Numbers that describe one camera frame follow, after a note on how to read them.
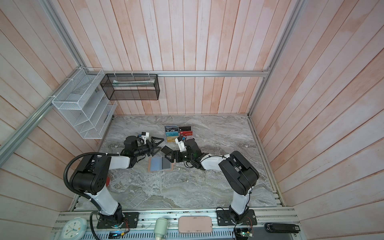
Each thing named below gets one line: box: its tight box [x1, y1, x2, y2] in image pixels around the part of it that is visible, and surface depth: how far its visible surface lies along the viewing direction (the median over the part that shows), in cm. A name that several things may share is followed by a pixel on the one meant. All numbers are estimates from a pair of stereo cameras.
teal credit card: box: [165, 131, 179, 137], surface depth 103 cm
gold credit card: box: [167, 136, 178, 143], surface depth 103 cm
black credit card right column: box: [178, 126, 192, 131], surface depth 105 cm
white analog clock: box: [61, 217, 88, 240], surface depth 70 cm
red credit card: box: [180, 131, 193, 136], surface depth 103 cm
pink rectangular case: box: [178, 216, 213, 234], surface depth 73 cm
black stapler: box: [264, 222, 301, 234], surface depth 71 cm
